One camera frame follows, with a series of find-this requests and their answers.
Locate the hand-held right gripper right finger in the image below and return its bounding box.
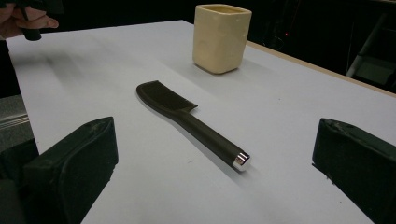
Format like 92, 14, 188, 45
311, 117, 396, 224

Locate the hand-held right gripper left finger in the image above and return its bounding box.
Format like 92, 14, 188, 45
21, 116, 120, 224

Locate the black spatula with chrome tip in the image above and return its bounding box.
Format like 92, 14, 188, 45
135, 79, 252, 173

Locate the cream square cup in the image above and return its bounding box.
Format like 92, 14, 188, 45
191, 3, 253, 76

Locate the black folding chair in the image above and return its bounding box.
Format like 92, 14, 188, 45
345, 12, 396, 94

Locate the aluminium floor rail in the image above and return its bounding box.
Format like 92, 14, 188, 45
0, 113, 31, 131

